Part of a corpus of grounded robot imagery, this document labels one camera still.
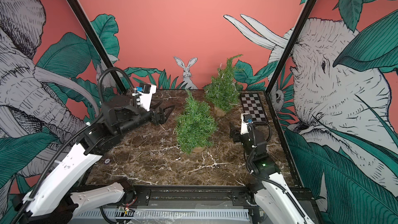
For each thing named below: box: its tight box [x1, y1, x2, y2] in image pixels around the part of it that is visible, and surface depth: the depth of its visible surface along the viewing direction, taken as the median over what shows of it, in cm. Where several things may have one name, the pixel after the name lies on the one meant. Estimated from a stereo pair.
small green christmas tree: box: [203, 54, 244, 111], surface depth 89 cm
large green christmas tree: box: [175, 89, 218, 154], surface depth 70 cm
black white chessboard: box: [240, 92, 269, 123], surface depth 113 cm
